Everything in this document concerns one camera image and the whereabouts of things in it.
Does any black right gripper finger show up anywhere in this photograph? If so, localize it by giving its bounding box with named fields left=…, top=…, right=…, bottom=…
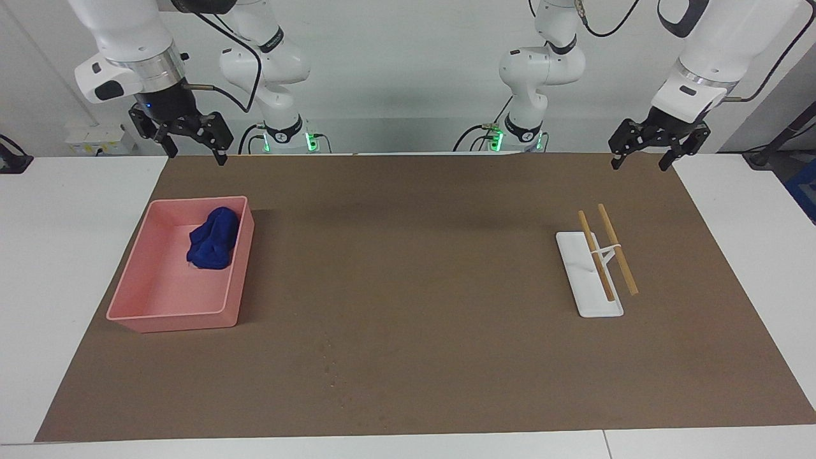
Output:
left=129, top=106, right=179, bottom=159
left=191, top=112, right=234, bottom=167

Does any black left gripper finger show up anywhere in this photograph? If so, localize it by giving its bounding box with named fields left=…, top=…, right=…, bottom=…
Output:
left=608, top=119, right=645, bottom=171
left=658, top=123, right=712, bottom=172

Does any blue towel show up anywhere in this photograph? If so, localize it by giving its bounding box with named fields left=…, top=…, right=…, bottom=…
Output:
left=186, top=206, right=242, bottom=271

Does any white towel rack base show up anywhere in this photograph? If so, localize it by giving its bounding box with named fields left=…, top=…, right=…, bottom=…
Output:
left=555, top=230, right=625, bottom=319

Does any black stand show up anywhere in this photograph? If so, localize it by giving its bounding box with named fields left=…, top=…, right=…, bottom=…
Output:
left=742, top=101, right=816, bottom=170

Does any wooden rack rod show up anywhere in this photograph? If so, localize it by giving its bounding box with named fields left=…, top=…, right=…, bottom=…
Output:
left=597, top=203, right=639, bottom=296
left=578, top=210, right=616, bottom=303

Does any blue floor object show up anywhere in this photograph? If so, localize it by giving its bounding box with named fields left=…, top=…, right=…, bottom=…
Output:
left=783, top=171, right=816, bottom=225

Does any pink plastic bin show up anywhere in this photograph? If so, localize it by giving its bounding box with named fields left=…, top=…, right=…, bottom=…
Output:
left=105, top=195, right=256, bottom=334

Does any brown table mat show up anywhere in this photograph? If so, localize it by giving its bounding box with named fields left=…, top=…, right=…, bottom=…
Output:
left=34, top=152, right=816, bottom=442

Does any black right arm base cable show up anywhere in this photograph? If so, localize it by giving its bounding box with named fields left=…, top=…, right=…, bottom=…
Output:
left=238, top=123, right=267, bottom=154

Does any black arm base cable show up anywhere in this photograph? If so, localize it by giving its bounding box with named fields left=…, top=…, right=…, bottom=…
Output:
left=238, top=123, right=267, bottom=154
left=453, top=96, right=514, bottom=153

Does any white wall power outlet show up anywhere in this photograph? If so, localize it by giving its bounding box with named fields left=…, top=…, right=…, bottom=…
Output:
left=63, top=124, right=138, bottom=157

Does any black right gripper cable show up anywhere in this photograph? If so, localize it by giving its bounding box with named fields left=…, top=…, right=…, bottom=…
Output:
left=181, top=9, right=264, bottom=115

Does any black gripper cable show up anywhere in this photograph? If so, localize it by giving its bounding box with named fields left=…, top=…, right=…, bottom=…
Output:
left=181, top=9, right=264, bottom=115
left=724, top=0, right=816, bottom=103

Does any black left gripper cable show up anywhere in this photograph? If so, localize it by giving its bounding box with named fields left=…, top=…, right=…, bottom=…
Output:
left=724, top=0, right=816, bottom=103

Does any black left arm base cable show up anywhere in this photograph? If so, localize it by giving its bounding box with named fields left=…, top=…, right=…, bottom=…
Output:
left=453, top=96, right=514, bottom=153

